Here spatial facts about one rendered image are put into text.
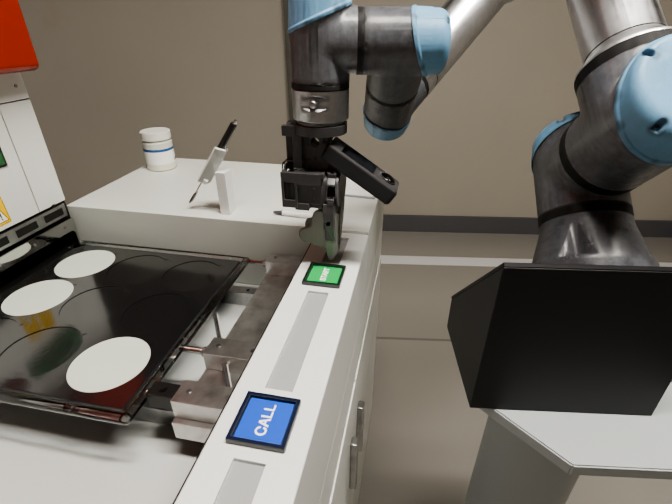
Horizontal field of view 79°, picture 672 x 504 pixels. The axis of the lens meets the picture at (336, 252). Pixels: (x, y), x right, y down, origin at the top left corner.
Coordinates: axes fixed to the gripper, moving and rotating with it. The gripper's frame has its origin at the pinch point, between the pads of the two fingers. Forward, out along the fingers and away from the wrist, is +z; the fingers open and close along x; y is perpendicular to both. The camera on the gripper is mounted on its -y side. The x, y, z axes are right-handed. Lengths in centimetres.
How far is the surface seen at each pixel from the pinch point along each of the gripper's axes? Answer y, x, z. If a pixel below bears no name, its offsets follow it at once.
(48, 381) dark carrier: 31.5, 26.5, 7.5
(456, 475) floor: -34, -31, 97
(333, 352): -3.8, 20.5, 1.5
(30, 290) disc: 50, 10, 8
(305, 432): -3.4, 31.4, 1.5
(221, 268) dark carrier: 21.9, -2.8, 7.5
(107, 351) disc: 27.9, 20.3, 7.6
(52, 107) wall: 219, -175, 16
